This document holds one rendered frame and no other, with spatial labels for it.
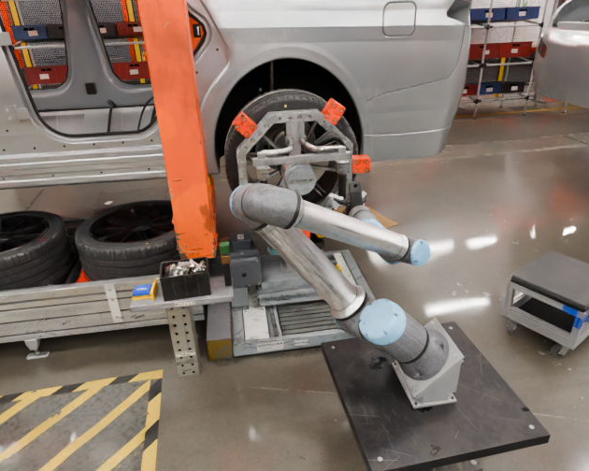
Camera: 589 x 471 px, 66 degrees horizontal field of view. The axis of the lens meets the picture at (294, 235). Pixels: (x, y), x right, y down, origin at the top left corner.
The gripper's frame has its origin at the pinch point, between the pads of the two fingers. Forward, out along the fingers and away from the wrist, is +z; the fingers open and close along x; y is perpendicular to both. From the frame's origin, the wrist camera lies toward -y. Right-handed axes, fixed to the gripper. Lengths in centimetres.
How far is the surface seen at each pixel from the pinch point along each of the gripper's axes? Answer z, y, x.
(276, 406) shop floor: -34, 83, -38
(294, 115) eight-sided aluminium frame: 26.3, -27.6, -17.4
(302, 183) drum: 11.8, -0.8, -17.1
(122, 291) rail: 19, 50, -106
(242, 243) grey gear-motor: 42, 42, -46
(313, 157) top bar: 7.3, -13.8, -12.7
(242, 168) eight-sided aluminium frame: 26, -5, -42
